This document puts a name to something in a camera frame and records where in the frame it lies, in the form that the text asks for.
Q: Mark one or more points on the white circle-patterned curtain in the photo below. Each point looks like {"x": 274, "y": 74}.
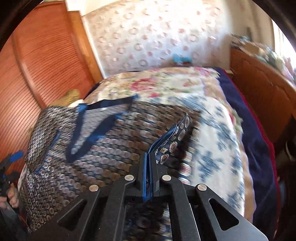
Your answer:
{"x": 140, "y": 35}

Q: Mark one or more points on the blue floral white quilt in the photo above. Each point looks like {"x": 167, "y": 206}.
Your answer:
{"x": 213, "y": 157}

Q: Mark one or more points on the cardboard box on sideboard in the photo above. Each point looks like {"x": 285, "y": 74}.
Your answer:
{"x": 253, "y": 49}

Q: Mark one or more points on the red wooden wardrobe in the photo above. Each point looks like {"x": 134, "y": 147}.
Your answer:
{"x": 46, "y": 55}

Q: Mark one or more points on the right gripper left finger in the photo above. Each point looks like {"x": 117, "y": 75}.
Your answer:
{"x": 142, "y": 176}

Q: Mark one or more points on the person's left hand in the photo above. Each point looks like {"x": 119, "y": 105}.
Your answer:
{"x": 11, "y": 199}

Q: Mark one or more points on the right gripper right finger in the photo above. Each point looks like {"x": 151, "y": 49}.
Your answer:
{"x": 156, "y": 171}

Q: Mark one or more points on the wooden sideboard cabinet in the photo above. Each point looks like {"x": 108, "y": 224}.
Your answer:
{"x": 268, "y": 93}

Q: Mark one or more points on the navy blue bed sheet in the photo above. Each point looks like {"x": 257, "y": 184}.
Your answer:
{"x": 260, "y": 153}

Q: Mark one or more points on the teal object behind bed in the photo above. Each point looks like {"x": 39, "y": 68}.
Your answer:
{"x": 178, "y": 60}

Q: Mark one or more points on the dark circle-patterned garment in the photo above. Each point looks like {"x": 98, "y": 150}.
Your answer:
{"x": 82, "y": 162}

